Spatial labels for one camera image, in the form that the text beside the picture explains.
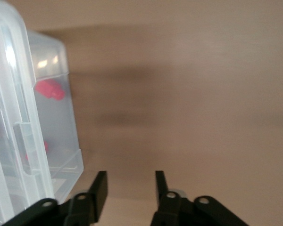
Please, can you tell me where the red block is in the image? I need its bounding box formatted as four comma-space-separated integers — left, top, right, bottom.
34, 79, 66, 101
25, 140, 50, 167

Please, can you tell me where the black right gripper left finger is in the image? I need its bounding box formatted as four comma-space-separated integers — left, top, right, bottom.
0, 170, 108, 226

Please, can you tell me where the clear plastic box base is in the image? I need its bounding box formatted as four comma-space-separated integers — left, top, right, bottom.
28, 30, 85, 205

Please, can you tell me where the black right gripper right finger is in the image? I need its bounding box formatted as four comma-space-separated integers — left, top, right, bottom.
150, 170, 247, 226

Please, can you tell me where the clear plastic storage box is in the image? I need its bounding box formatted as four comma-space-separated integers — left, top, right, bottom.
0, 0, 56, 226

